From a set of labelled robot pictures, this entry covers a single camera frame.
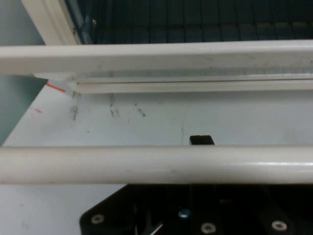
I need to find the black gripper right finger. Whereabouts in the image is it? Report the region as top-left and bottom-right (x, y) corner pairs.
(259, 184), (313, 235)

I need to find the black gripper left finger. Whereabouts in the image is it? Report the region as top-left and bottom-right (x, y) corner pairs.
(189, 135), (235, 235)

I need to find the red tape strip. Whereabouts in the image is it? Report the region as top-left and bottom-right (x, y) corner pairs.
(45, 82), (67, 93)

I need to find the white toaster oven body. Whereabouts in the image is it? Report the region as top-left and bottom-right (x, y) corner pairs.
(21, 0), (98, 46)

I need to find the metal wire oven rack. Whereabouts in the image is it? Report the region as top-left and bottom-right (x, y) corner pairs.
(92, 0), (313, 45)

